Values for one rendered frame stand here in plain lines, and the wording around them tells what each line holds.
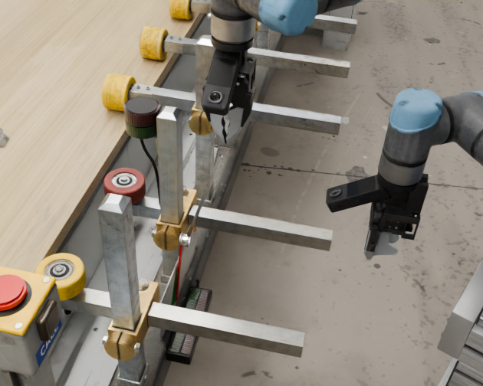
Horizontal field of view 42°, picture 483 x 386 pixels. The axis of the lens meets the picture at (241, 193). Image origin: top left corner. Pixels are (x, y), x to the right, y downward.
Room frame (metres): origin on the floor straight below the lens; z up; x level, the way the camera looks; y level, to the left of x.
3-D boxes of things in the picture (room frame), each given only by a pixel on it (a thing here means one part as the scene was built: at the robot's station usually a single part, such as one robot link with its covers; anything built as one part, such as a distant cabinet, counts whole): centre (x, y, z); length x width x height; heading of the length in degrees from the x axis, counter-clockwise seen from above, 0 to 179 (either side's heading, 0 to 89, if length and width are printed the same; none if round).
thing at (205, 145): (1.12, 0.09, 0.89); 0.04 x 0.04 x 0.48; 80
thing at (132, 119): (0.88, 0.18, 1.10); 0.06 x 0.06 x 0.02
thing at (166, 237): (0.90, 0.13, 0.85); 0.14 x 0.06 x 0.05; 170
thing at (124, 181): (0.93, 0.23, 0.85); 0.08 x 0.08 x 0.11
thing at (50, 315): (0.37, 0.18, 1.20); 0.03 x 0.01 x 0.03; 170
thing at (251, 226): (0.90, 0.04, 0.84); 0.43 x 0.03 x 0.04; 80
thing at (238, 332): (0.66, 0.10, 0.84); 0.44 x 0.03 x 0.04; 80
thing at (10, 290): (0.37, 0.21, 1.22); 0.04 x 0.04 x 0.02
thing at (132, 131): (0.88, 0.18, 1.08); 0.06 x 0.06 x 0.02
